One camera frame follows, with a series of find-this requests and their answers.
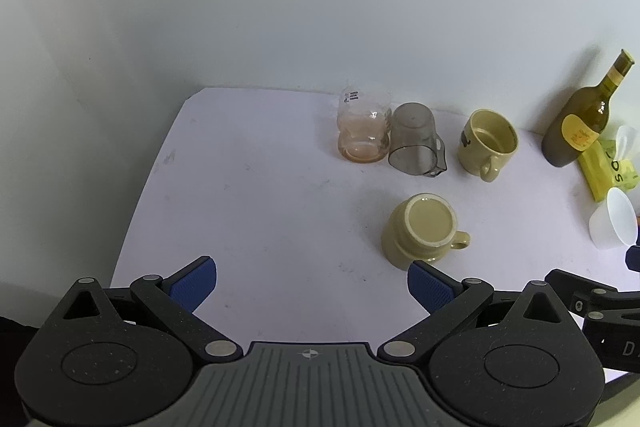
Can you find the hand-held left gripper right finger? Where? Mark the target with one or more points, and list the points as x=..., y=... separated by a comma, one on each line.
x=429, y=287

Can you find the olive wine bottle yellow label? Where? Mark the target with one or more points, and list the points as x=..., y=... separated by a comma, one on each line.
x=575, y=127

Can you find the yellow tissue packet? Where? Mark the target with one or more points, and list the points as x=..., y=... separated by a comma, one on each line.
x=605, y=167

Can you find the clear pink-tinted glass cup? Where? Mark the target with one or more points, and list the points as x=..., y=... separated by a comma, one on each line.
x=364, y=132

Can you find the plain beige mug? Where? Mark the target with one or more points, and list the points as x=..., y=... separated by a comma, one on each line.
x=425, y=227

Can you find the white plastic cup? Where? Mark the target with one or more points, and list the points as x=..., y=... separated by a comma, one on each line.
x=615, y=219

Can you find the beige mug with dark print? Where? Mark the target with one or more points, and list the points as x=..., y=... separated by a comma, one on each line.
x=487, y=142

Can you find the grey transparent measuring cup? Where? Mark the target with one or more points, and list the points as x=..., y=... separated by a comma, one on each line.
x=412, y=137

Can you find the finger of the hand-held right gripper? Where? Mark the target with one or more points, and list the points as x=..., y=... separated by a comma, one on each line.
x=575, y=288
x=634, y=258

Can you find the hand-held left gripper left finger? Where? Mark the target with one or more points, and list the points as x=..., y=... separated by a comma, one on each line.
x=194, y=283

